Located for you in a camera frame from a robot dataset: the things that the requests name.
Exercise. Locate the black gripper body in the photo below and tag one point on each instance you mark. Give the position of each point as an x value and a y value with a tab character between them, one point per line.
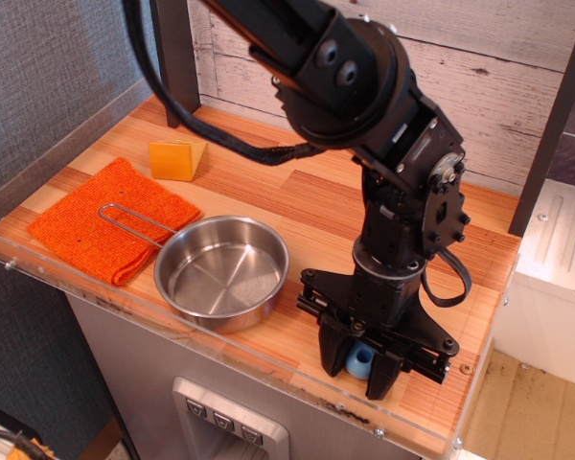
380	305

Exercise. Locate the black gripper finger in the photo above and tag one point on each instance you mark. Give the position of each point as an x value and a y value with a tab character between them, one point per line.
385	370
334	349

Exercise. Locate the blue spoon with grey bowl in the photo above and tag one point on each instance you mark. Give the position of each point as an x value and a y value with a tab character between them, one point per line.
359	360

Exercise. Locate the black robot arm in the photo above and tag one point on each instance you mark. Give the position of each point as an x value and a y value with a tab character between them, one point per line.
346	84

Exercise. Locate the orange towel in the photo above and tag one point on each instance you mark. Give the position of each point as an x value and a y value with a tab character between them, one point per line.
110	225

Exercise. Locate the silver dispenser button panel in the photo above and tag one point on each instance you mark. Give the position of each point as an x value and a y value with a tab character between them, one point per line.
215	427

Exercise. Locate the white cabinet at right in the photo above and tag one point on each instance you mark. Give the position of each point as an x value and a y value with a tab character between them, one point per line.
535	323

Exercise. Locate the grey toy kitchen cabinet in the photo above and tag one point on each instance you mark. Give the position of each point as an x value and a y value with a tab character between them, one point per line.
139	365

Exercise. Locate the yellow cheese wedge block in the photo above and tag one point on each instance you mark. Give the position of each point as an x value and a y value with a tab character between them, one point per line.
175	160

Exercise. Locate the orange cloth at bottom left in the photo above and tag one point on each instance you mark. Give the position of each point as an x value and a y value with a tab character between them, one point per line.
25	446

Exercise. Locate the steel pan with wire handle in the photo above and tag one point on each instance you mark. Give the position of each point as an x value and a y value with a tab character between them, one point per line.
221	273

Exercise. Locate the dark right upright post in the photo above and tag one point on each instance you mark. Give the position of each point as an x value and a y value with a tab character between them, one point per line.
549	141

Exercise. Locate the dark upright post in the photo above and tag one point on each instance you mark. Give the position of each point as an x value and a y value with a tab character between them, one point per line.
175	50
549	141

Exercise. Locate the dark left upright post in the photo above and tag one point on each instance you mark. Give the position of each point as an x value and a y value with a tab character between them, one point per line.
175	50

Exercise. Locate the clear acrylic guard rail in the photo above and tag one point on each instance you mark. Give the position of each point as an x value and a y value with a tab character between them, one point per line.
316	207

